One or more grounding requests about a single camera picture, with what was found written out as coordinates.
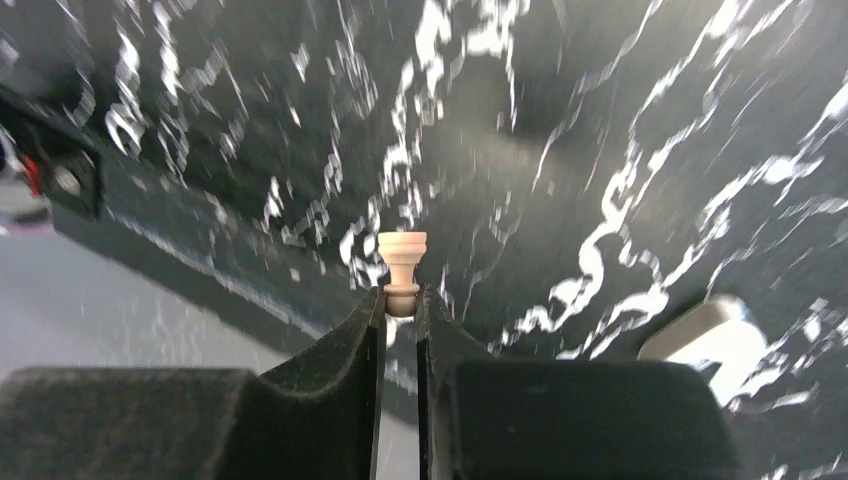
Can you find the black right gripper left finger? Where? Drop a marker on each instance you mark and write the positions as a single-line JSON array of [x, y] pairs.
[[315, 416]]

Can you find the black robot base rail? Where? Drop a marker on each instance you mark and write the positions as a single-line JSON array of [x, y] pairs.
[[179, 237]]

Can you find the light wooden chess piece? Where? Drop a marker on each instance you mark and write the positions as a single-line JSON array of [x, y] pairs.
[[402, 252]]

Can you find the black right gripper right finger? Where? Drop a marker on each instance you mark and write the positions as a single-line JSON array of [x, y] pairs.
[[482, 416]]

